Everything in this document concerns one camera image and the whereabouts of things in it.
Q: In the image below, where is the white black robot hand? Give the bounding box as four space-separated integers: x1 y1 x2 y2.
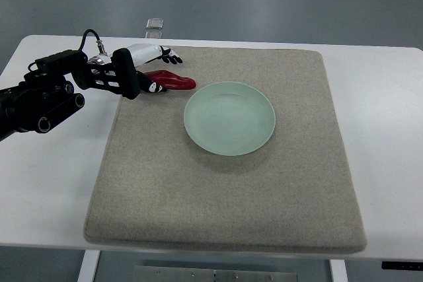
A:
127 44 182 93

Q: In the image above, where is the red chili pepper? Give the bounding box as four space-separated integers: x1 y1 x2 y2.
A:
145 70 196 90

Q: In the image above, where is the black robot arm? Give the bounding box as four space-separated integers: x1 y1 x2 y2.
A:
1 49 141 139

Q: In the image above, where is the pale green plate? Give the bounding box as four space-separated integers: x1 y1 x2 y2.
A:
184 81 276 157

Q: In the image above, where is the clear floor socket cover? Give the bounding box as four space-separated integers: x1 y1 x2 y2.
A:
145 18 164 30

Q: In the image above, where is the white table leg left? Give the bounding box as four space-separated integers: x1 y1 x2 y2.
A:
77 250 100 282

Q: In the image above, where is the white table leg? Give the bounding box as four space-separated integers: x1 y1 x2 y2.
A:
329 260 348 282
77 250 100 282

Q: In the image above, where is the beige felt mat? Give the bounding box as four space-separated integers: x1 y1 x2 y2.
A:
84 46 367 254

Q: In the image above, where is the white table leg right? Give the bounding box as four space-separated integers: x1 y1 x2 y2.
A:
329 260 348 282

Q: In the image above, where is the black table control panel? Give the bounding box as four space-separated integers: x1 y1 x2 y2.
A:
381 261 423 271

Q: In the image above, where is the black braided cable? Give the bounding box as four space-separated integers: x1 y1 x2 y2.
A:
78 28 109 57

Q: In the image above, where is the metal table base plate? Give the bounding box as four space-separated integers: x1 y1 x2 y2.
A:
132 265 298 282

